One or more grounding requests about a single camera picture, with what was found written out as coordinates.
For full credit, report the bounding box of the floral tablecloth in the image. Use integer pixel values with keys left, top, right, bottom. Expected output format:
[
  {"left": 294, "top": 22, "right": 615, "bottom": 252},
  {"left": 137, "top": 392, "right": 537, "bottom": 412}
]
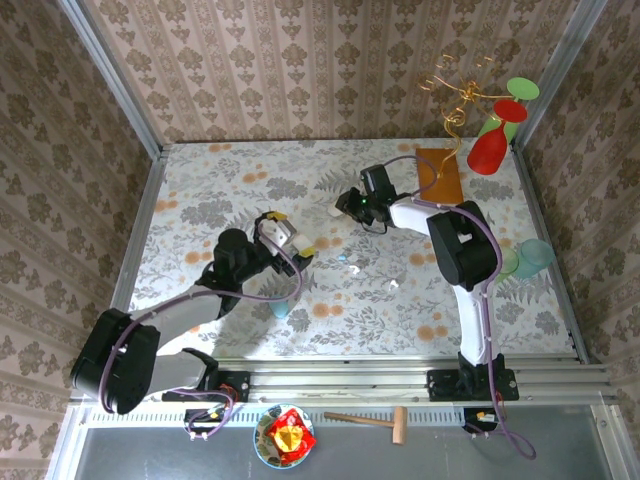
[{"left": 130, "top": 139, "right": 576, "bottom": 360}]

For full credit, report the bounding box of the red plastic goblet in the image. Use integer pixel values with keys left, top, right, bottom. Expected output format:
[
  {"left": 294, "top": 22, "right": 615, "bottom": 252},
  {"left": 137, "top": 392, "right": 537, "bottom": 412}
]
[{"left": 467, "top": 98, "right": 530, "bottom": 176}]

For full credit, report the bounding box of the green plastic cup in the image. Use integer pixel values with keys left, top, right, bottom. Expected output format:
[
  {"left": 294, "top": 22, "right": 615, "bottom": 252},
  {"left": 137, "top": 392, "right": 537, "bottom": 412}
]
[{"left": 492, "top": 247, "right": 521, "bottom": 289}]

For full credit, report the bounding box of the black connector box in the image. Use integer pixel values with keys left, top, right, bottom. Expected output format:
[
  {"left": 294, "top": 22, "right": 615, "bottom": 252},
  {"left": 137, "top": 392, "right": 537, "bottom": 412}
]
[
  {"left": 463, "top": 407, "right": 501, "bottom": 434},
  {"left": 184, "top": 407, "right": 236, "bottom": 430}
]

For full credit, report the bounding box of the teal plastic cup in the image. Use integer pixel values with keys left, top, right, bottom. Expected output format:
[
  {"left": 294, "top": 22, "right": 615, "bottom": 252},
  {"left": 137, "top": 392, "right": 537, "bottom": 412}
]
[{"left": 512, "top": 238, "right": 557, "bottom": 280}]

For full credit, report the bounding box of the red gold foil packet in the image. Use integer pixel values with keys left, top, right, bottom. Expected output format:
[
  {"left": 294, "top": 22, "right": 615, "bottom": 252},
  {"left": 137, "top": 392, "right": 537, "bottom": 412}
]
[{"left": 264, "top": 407, "right": 318, "bottom": 459}]

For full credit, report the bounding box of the green plastic goblet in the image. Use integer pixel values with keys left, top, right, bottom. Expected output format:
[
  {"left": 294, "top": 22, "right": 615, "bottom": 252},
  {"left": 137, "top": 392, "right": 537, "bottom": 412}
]
[{"left": 474, "top": 77, "right": 541, "bottom": 151}]

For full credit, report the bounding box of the floral patterned bowl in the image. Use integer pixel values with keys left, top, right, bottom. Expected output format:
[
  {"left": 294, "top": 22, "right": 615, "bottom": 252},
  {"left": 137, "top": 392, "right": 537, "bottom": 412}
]
[{"left": 253, "top": 403, "right": 316, "bottom": 470}]

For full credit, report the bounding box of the wooden mallet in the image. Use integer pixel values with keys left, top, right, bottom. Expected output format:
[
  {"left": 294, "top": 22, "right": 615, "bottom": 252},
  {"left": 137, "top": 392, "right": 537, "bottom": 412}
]
[{"left": 323, "top": 406, "right": 410, "bottom": 446}]

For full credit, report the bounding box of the perforated metal strip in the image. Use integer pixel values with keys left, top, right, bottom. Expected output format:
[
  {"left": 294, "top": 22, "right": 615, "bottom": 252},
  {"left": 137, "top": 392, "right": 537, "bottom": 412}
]
[{"left": 82, "top": 402, "right": 467, "bottom": 427}]

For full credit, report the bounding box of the grey metal panel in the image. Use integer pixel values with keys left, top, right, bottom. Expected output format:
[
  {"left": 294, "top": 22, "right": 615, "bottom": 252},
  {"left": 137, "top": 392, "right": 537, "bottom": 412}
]
[{"left": 74, "top": 424, "right": 616, "bottom": 480}]

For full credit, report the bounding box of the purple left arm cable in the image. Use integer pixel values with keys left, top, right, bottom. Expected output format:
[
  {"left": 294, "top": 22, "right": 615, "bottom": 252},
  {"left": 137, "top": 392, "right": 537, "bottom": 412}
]
[{"left": 98, "top": 219, "right": 305, "bottom": 441}]

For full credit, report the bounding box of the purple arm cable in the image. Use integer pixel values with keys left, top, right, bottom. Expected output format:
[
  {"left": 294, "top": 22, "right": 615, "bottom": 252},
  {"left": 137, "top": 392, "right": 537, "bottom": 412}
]
[
  {"left": 382, "top": 154, "right": 537, "bottom": 461},
  {"left": 98, "top": 219, "right": 305, "bottom": 441}
]

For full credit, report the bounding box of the gold wire sculpture wooden base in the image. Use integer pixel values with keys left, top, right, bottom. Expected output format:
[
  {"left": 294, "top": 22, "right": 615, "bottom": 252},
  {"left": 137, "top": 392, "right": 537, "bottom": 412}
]
[{"left": 415, "top": 52, "right": 501, "bottom": 206}]

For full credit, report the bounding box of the aluminium side rail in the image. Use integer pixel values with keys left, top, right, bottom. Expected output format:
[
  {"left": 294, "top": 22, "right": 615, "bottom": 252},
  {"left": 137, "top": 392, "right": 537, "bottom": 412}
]
[
  {"left": 94, "top": 149, "right": 169, "bottom": 361},
  {"left": 513, "top": 147, "right": 591, "bottom": 364}
]

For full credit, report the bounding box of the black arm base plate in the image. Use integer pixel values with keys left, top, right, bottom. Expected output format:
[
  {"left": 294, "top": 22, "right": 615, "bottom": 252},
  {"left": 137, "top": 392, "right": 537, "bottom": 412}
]
[
  {"left": 427, "top": 368, "right": 520, "bottom": 402},
  {"left": 159, "top": 370, "right": 251, "bottom": 404}
]

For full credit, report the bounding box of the aluminium mounting rail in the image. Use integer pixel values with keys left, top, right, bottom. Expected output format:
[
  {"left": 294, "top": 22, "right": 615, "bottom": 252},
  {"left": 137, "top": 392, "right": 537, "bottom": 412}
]
[{"left": 69, "top": 355, "right": 621, "bottom": 405}]

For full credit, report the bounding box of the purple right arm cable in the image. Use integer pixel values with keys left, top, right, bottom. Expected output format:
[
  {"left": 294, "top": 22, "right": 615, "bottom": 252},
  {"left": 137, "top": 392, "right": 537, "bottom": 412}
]
[{"left": 382, "top": 154, "right": 537, "bottom": 461}]

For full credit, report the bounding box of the aluminium frame post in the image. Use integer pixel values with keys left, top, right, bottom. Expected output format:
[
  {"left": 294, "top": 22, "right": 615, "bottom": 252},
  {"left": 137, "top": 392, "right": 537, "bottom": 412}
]
[
  {"left": 512, "top": 0, "right": 611, "bottom": 151},
  {"left": 57, "top": 0, "right": 166, "bottom": 159}
]

